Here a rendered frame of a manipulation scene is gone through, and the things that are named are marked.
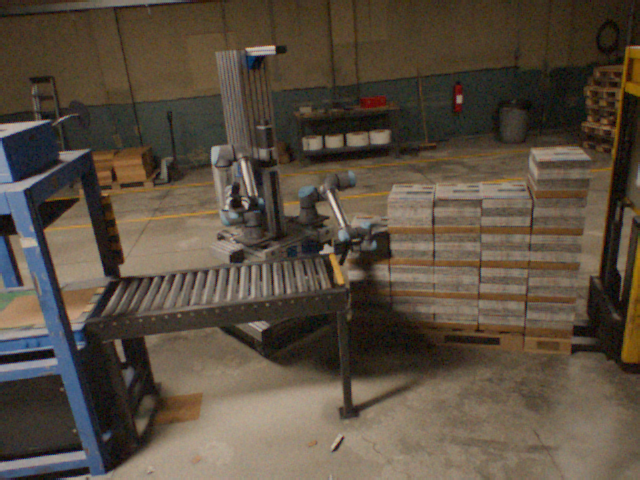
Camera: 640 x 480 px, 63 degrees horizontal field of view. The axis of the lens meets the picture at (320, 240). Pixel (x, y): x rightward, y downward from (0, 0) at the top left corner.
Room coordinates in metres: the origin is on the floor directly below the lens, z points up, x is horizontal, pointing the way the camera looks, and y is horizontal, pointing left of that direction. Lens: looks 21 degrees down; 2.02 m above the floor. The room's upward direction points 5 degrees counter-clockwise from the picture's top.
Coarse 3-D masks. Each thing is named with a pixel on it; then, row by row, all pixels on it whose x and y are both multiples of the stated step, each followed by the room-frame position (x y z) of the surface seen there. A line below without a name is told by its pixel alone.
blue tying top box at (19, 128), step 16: (0, 128) 2.68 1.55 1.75; (16, 128) 2.62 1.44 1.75; (32, 128) 2.64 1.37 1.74; (48, 128) 2.83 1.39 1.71; (0, 144) 2.31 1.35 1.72; (16, 144) 2.43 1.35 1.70; (32, 144) 2.59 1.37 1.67; (48, 144) 2.78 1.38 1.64; (0, 160) 2.31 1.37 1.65; (16, 160) 2.39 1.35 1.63; (32, 160) 2.54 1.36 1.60; (48, 160) 2.73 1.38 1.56; (0, 176) 2.30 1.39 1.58; (16, 176) 2.35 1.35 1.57
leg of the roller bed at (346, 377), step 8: (336, 312) 2.49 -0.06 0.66; (344, 312) 2.45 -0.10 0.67; (344, 320) 2.45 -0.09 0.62; (344, 328) 2.45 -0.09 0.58; (344, 336) 2.45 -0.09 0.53; (344, 344) 2.45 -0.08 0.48; (344, 352) 2.45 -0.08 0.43; (344, 360) 2.45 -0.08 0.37; (344, 368) 2.45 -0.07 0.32; (344, 376) 2.45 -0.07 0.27; (344, 384) 2.45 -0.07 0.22; (344, 392) 2.44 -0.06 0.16; (344, 400) 2.45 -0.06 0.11; (352, 400) 2.45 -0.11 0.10; (344, 408) 2.46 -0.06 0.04; (352, 408) 2.45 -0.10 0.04
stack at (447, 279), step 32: (352, 224) 3.42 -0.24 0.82; (384, 224) 3.35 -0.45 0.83; (352, 256) 3.24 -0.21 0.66; (384, 256) 3.18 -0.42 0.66; (416, 256) 3.12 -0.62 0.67; (448, 256) 3.07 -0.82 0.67; (480, 256) 3.02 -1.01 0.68; (512, 256) 2.96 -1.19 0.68; (352, 288) 3.25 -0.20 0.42; (384, 288) 3.18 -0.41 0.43; (416, 288) 3.13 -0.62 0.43; (448, 288) 3.07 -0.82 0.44; (480, 288) 3.01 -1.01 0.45; (512, 288) 2.95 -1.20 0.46; (416, 320) 3.13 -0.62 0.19; (448, 320) 3.07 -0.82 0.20; (480, 320) 3.01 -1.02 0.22; (512, 320) 2.95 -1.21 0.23
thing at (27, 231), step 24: (24, 192) 2.15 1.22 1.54; (24, 216) 2.14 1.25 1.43; (24, 240) 2.14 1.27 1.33; (48, 264) 2.17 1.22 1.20; (48, 288) 2.14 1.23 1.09; (48, 312) 2.14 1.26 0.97; (72, 336) 2.20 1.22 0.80; (72, 360) 2.14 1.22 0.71; (72, 384) 2.14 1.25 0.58; (72, 408) 2.14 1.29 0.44; (96, 432) 2.17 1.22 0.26; (96, 456) 2.14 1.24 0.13
